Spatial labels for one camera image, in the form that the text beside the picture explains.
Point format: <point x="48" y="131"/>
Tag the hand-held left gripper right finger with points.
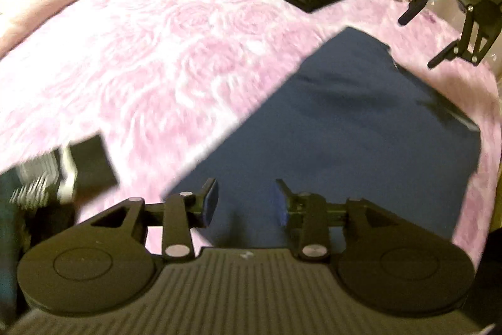
<point x="281" y="207"/>

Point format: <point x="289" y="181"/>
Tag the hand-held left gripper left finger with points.
<point x="211" y="202"/>

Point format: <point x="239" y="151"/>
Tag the navy blue garment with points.
<point x="345" y="115"/>

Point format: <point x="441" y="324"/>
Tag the dark striped cloth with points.
<point x="90" y="162"/>

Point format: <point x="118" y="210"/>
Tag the pink rose-patterned bedspread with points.
<point x="157" y="56"/>

